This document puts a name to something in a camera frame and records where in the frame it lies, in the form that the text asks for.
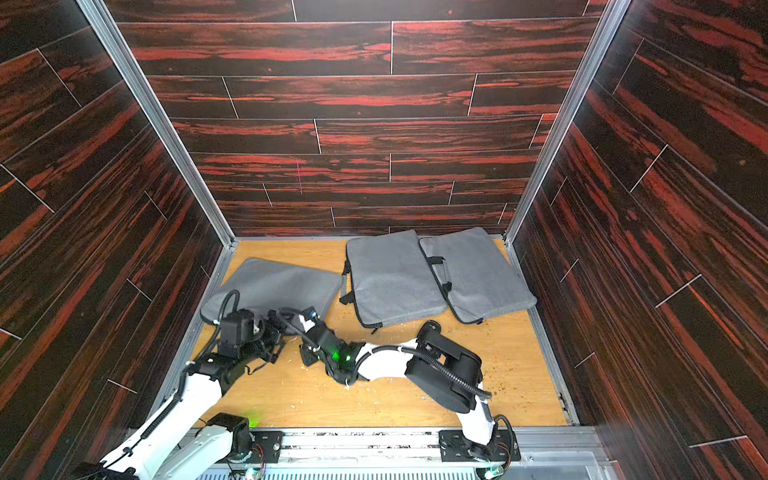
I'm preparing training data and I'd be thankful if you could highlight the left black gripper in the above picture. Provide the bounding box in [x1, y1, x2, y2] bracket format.
[240, 310, 296, 366]

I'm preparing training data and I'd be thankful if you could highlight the grey laptop bag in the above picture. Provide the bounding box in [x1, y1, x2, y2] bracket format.
[419, 227, 537, 325]
[340, 230, 447, 329]
[201, 258, 344, 321]

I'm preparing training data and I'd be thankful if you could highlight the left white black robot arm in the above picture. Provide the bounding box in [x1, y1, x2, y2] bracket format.
[70, 309, 286, 479]

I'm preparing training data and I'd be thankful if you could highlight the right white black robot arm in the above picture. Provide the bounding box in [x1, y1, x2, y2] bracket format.
[300, 320, 498, 461]

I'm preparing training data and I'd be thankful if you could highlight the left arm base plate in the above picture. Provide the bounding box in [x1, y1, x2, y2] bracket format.
[219, 429, 284, 465]

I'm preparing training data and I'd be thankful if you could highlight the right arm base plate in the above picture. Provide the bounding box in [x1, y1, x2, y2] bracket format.
[438, 428, 521, 463]

